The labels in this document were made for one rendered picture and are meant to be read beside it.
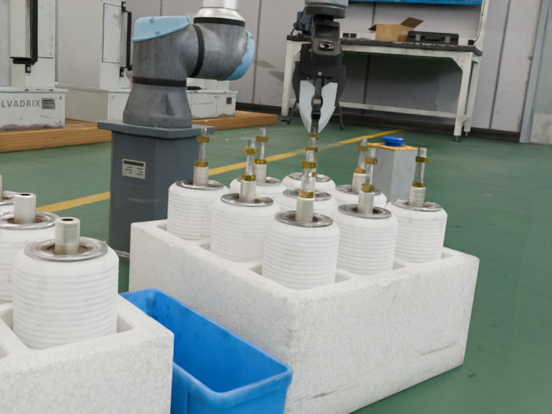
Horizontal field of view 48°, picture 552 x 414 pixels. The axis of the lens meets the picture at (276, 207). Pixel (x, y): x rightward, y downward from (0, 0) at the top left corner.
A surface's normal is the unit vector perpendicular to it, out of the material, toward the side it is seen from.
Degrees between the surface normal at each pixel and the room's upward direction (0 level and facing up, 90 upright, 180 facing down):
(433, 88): 90
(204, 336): 88
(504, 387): 0
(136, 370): 90
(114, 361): 90
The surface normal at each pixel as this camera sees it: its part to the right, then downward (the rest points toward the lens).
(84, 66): -0.40, 0.16
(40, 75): 0.91, 0.16
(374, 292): 0.65, 0.22
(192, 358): -0.75, 0.04
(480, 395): 0.08, -0.97
